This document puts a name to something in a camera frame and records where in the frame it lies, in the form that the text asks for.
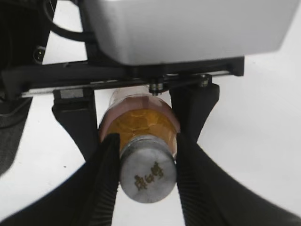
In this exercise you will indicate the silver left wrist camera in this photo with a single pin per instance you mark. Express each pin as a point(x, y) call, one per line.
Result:
point(152, 32)

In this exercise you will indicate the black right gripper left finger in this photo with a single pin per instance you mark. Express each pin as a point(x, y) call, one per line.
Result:
point(87, 198)

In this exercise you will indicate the white bottle cap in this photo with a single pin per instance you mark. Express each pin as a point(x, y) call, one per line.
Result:
point(147, 169)

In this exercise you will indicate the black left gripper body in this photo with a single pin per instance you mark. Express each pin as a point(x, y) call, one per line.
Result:
point(28, 81)

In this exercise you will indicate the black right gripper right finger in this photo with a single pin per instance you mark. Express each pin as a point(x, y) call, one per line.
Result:
point(211, 197)

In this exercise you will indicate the pink oolong tea bottle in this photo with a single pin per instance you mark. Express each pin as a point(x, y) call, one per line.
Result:
point(135, 112)

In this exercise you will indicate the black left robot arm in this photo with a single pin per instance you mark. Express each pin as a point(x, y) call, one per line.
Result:
point(23, 29)

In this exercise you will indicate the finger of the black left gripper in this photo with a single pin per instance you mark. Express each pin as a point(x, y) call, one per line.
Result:
point(75, 111)
point(192, 104)

